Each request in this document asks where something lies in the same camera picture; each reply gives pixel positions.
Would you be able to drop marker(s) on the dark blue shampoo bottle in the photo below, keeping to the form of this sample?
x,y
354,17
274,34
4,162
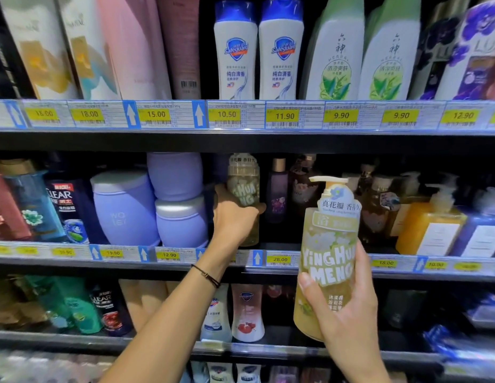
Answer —
x,y
70,207

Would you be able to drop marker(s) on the person's left forearm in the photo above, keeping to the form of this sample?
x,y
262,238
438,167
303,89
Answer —
x,y
171,327

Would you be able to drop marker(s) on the peach bottle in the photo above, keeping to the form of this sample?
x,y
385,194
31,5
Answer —
x,y
141,299

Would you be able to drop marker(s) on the person's left thumb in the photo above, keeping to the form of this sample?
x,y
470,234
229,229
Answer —
x,y
256,211

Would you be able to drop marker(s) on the dusty rose bottle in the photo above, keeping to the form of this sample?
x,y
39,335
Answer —
x,y
181,43

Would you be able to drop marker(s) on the person's right thumb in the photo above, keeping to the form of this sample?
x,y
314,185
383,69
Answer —
x,y
313,293

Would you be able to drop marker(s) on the light pink bottle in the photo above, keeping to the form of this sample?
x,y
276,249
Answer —
x,y
133,47

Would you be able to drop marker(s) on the dark green bottle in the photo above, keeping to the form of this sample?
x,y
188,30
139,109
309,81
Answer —
x,y
403,311

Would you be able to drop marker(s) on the blue refill packet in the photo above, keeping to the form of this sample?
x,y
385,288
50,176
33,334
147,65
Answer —
x,y
463,343

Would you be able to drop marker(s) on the white bottle blue cap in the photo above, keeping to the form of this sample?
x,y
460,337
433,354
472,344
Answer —
x,y
281,55
236,55

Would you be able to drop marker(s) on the brown floral bottle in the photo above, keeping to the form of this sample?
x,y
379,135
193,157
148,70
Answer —
x,y
303,191

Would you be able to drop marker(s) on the brown pink bottle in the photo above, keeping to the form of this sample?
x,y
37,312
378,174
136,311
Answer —
x,y
6,207

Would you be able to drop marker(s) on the white gold shampoo bottle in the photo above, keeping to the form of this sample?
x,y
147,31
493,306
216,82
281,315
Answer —
x,y
40,47

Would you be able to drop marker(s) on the dark brown pump bottle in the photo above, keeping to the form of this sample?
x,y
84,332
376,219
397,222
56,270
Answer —
x,y
375,211

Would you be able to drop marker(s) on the white red body wash bottle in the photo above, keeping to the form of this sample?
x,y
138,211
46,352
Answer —
x,y
247,315

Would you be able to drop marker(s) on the row of shelf price tags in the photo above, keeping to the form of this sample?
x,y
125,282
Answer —
x,y
111,253
247,114

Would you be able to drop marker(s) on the orange pump bottle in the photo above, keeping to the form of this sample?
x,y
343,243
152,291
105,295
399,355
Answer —
x,y
431,227

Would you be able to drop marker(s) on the yellow pump body wash bottle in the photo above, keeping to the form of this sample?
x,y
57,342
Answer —
x,y
329,243

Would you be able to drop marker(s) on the purple perfume bottle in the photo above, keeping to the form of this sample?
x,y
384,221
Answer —
x,y
277,195

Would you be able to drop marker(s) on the small lavender jar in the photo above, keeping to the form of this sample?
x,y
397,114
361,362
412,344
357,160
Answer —
x,y
183,223
175,175

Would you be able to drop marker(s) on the large lavender jar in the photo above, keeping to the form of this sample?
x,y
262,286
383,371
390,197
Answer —
x,y
125,207

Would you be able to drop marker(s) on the yellow clear body wash bottle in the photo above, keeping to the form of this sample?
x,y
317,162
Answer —
x,y
244,183

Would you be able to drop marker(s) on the white purple flower bottle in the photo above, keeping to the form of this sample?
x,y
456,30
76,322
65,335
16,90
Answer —
x,y
475,55

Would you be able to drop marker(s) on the clear blue bottle gold cap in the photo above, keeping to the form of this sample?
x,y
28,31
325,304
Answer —
x,y
30,203

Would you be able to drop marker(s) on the white green body wash bottle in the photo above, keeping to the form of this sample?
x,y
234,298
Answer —
x,y
391,59
337,55

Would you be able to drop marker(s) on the dark pink bottle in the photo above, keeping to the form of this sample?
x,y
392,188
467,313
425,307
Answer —
x,y
279,303

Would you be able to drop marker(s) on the person's right hand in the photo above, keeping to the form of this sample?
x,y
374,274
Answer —
x,y
351,319

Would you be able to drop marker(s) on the white blue body wash bottle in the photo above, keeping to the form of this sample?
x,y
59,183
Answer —
x,y
217,319

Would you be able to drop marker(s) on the white teal shampoo bottle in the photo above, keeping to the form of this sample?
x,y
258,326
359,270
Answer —
x,y
90,51

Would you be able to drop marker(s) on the person's left hand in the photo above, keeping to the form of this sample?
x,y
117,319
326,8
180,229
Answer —
x,y
231,223

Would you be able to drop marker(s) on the green shampoo bottle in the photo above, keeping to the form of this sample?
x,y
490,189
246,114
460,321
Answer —
x,y
72,307

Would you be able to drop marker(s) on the small white bottle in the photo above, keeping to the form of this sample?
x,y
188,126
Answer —
x,y
220,374
248,374

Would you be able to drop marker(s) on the dark purple flower bottle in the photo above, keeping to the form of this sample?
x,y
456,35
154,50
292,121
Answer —
x,y
433,55

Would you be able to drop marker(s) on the black red shampoo bottle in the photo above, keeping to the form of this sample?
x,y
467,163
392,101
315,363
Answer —
x,y
109,311

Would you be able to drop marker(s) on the blue violet pump bottle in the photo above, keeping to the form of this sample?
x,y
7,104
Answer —
x,y
481,231

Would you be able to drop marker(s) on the person's right forearm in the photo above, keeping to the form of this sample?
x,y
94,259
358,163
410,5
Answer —
x,y
365,374

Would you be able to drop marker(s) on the black metal shelf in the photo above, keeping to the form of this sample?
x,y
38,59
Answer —
x,y
247,141
111,267
72,341

